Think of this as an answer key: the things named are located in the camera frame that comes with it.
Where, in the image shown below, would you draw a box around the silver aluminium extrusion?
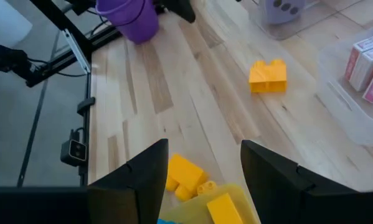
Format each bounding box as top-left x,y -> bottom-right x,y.
61,28 -> 92,75

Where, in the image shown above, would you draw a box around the shallow clear plastic container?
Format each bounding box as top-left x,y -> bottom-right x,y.
316,23 -> 373,147

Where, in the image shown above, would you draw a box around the yellow translucent plastic bin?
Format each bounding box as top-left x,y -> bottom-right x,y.
159,183 -> 262,224

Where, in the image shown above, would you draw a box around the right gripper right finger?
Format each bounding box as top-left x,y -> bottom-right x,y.
240,139 -> 373,224

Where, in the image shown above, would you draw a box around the purple plastic bucket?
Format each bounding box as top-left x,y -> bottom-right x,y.
95,0 -> 160,45

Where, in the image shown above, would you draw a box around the black table-level camera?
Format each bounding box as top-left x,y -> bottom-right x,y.
60,129 -> 88,168

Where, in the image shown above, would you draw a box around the black sleeved cable bundle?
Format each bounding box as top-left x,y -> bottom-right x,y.
0,42 -> 31,75

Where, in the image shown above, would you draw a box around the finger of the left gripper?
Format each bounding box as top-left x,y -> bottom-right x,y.
161,0 -> 196,24

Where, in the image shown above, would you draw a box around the purple foam dice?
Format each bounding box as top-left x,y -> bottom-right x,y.
260,0 -> 307,26

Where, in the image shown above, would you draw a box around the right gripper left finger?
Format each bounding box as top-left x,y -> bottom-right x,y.
0,138 -> 169,224

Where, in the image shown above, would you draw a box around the small yellow toy brick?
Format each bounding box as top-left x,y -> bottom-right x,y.
197,180 -> 218,196

